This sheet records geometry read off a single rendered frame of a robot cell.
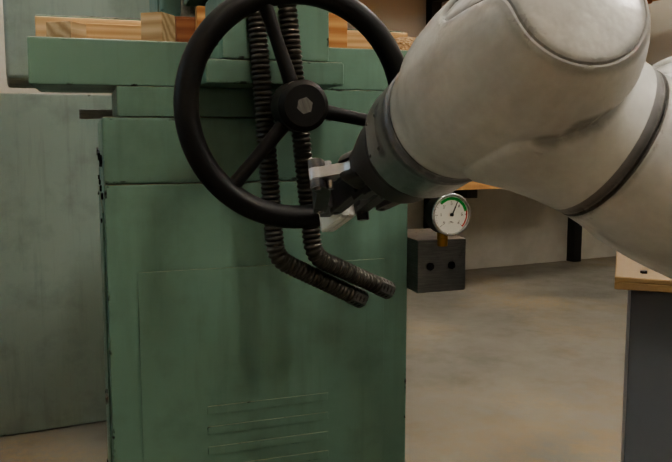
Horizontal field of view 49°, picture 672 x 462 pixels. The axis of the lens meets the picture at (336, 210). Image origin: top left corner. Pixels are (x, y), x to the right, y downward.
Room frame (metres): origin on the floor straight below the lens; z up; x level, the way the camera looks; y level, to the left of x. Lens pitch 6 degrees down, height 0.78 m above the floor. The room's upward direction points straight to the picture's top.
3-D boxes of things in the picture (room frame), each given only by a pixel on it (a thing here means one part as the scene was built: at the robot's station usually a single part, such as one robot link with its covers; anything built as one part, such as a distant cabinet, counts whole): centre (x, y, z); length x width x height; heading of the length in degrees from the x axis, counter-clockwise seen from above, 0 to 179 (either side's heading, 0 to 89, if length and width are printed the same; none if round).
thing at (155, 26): (1.02, 0.24, 0.92); 0.04 x 0.03 x 0.04; 163
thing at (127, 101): (1.14, 0.13, 0.82); 0.40 x 0.21 x 0.04; 108
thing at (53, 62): (1.09, 0.12, 0.87); 0.61 x 0.30 x 0.06; 108
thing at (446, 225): (1.07, -0.16, 0.65); 0.06 x 0.04 x 0.08; 108
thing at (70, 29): (1.06, 0.38, 0.92); 0.04 x 0.04 x 0.03; 74
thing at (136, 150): (1.31, 0.19, 0.76); 0.57 x 0.45 x 0.09; 18
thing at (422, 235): (1.14, -0.14, 0.58); 0.12 x 0.08 x 0.08; 18
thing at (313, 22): (1.01, 0.10, 0.91); 0.15 x 0.14 x 0.09; 108
